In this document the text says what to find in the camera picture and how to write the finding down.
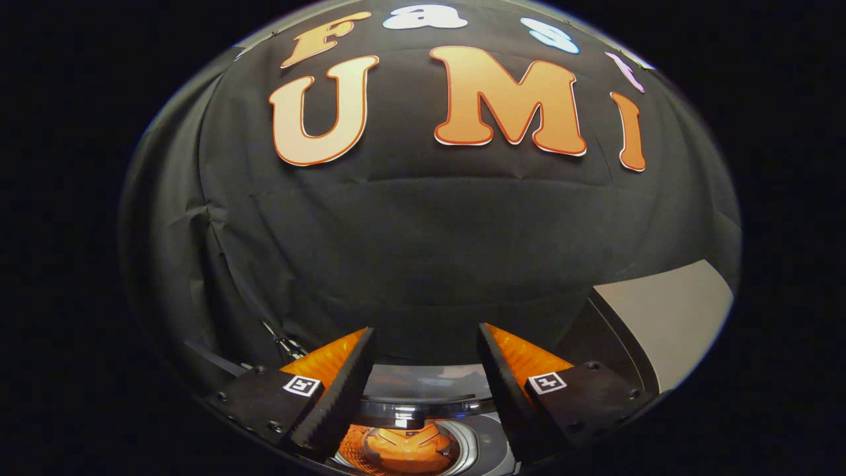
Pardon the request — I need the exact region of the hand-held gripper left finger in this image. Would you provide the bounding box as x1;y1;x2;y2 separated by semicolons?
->
205;326;379;463

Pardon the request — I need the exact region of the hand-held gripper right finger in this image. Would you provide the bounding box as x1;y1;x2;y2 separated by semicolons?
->
477;323;645;463

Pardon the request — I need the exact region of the grey washing machine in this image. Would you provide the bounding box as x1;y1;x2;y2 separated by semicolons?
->
330;397;523;476

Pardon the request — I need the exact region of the yellow orange polo shirt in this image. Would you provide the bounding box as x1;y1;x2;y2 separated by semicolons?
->
365;423;457;473

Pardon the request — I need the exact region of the black backdrop cloth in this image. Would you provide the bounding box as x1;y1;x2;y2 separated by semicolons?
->
119;0;741;397

